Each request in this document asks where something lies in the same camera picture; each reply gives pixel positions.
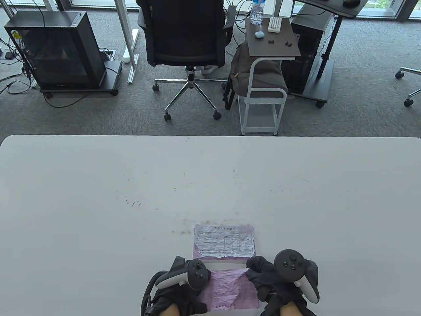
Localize person's left hand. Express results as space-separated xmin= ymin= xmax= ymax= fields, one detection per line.
xmin=152 ymin=284 xmax=208 ymax=316

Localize person's right hand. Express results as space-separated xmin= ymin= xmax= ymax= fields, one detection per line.
xmin=246 ymin=256 xmax=318 ymax=316

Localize pink paper invoice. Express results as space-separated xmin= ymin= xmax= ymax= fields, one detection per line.
xmin=197 ymin=268 xmax=260 ymax=311
xmin=192 ymin=224 xmax=256 ymax=262

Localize white paper invoice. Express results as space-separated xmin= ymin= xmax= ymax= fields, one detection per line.
xmin=193 ymin=224 xmax=255 ymax=258

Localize grey backpack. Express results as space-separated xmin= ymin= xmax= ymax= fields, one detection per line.
xmin=223 ymin=43 xmax=289 ymax=111

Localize white side table brown top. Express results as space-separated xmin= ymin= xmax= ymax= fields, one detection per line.
xmin=238 ymin=17 xmax=301 ymax=136

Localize black rolling platform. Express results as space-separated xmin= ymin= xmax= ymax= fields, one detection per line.
xmin=39 ymin=60 xmax=123 ymax=99

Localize silver chair base with casters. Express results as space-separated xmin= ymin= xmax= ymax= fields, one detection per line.
xmin=395 ymin=67 xmax=421 ymax=107

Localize black office chair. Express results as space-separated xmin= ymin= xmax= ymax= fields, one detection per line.
xmin=136 ymin=0 xmax=236 ymax=121

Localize clear plastic water bottle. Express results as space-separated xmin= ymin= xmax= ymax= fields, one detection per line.
xmin=250 ymin=0 xmax=265 ymax=25

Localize white desk leg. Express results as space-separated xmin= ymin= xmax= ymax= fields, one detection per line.
xmin=114 ymin=0 xmax=140 ymax=84

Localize black glass computer tower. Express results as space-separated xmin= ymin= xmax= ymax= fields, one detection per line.
xmin=4 ymin=11 xmax=107 ymax=89

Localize black standing desk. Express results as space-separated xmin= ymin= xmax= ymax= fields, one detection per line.
xmin=289 ymin=0 xmax=369 ymax=108

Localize black floor cable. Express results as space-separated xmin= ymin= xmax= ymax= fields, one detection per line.
xmin=42 ymin=88 xmax=99 ymax=108

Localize black cable bundle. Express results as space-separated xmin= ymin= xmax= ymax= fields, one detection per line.
xmin=0 ymin=35 xmax=40 ymax=96

